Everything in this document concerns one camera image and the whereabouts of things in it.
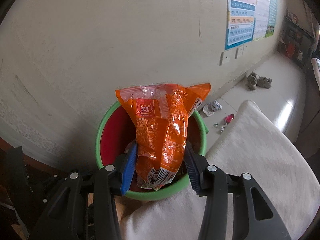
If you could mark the pink wrapper on floor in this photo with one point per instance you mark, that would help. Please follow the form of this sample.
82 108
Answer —
226 121

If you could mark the dark storage shelf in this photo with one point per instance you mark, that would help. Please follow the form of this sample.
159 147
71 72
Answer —
303 40

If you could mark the red bucket on shelf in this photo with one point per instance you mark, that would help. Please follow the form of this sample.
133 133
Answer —
290 49

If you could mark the grey shoe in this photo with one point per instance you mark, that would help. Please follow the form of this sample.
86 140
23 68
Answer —
252 81
264 82

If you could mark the orange snack bag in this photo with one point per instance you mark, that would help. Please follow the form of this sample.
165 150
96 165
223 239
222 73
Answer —
160 114

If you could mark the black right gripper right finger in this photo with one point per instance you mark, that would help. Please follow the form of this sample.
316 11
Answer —
211 182

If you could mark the crumpled white wrapper floor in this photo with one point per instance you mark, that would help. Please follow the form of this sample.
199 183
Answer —
212 107

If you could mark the grey shoe left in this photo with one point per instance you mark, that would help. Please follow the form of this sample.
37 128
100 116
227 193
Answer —
252 81

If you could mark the red bin green rim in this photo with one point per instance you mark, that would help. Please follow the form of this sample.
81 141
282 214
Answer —
117 130

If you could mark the white towel cloth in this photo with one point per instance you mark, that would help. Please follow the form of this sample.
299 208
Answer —
252 144

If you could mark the grey shoe right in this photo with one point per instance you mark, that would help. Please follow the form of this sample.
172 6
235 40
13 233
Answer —
264 82

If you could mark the striped pink bedding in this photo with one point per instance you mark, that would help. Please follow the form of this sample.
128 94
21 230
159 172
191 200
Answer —
316 70

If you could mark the wall poster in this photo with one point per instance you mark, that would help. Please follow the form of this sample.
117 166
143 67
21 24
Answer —
249 20

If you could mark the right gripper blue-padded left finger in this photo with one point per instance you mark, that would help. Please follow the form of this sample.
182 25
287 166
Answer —
110 181

